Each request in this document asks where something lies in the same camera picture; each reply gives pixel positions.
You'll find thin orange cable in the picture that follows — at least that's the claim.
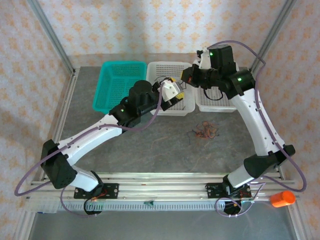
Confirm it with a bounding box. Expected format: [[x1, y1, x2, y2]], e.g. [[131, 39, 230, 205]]
[[194, 121, 221, 140]]

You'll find white perforated plastic basket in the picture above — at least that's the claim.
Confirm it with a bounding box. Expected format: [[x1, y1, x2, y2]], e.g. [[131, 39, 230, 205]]
[[146, 61, 196, 117], [192, 58, 241, 113]]

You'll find teal perforated plastic basket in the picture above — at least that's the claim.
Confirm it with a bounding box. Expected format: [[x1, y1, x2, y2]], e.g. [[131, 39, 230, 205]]
[[91, 60, 148, 115]]

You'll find orange plastic cylinder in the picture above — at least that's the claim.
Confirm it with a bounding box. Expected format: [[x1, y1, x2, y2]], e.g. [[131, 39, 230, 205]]
[[269, 191, 297, 208]]

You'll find clear plastic cover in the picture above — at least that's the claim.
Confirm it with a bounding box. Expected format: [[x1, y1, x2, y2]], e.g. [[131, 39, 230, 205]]
[[25, 196, 60, 215]]

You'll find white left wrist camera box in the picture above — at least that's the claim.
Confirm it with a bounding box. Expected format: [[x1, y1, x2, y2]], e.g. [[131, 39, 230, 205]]
[[159, 78, 183, 102]]

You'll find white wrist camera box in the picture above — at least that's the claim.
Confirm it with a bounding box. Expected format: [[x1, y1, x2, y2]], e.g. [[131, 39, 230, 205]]
[[159, 78, 183, 102], [195, 48, 214, 70]]

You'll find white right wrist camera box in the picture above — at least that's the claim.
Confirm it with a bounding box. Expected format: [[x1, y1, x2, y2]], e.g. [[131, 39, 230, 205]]
[[195, 48, 214, 70]]

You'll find black right gripper cable loop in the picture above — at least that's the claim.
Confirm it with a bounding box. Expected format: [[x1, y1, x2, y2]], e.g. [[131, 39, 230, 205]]
[[203, 86, 225, 101]]

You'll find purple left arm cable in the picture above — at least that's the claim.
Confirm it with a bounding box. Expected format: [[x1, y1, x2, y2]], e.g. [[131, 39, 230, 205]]
[[14, 81, 166, 219]]

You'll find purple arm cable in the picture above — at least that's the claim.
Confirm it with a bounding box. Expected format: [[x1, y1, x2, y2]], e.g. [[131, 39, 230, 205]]
[[14, 81, 166, 219], [206, 40, 308, 219]]

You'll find aluminium frame post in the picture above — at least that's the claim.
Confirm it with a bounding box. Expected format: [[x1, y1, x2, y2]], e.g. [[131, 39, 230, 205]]
[[249, 0, 300, 75], [26, 0, 77, 75]]

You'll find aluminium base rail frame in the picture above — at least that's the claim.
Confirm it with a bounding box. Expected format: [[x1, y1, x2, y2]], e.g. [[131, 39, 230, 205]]
[[24, 171, 301, 201]]

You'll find slotted grey cable duct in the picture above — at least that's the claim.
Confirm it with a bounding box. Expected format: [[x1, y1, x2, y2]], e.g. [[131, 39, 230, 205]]
[[58, 199, 252, 212]]

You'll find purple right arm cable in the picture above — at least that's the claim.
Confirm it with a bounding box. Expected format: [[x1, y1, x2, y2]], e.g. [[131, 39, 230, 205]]
[[206, 40, 308, 219]]

